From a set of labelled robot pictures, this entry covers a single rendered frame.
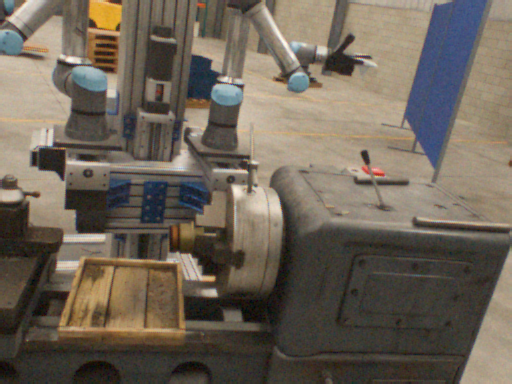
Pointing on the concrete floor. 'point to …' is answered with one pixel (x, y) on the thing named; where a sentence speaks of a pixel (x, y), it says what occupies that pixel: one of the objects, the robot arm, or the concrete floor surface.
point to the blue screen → (443, 75)
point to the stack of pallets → (107, 47)
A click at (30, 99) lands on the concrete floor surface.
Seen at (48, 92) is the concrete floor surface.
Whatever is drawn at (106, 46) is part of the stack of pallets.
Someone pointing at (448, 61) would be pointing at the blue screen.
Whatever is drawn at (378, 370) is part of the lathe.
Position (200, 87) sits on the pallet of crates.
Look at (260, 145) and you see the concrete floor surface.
